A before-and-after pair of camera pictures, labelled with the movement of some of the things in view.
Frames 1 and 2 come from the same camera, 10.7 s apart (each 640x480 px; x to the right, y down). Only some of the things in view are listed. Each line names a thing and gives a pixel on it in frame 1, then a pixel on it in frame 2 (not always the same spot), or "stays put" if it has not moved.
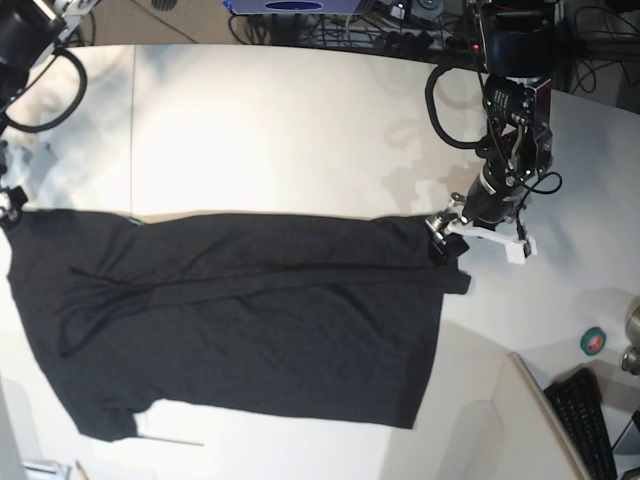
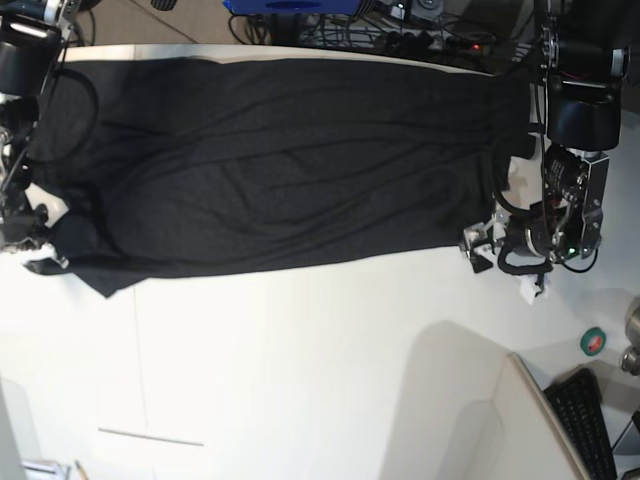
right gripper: x=490 y=201 -> x=526 y=233
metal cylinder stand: x=630 y=359 stays put
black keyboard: x=578 y=399 stays put
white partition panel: x=536 y=444 stays put
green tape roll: x=593 y=341 stays put
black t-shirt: x=326 y=318 -> x=148 y=165
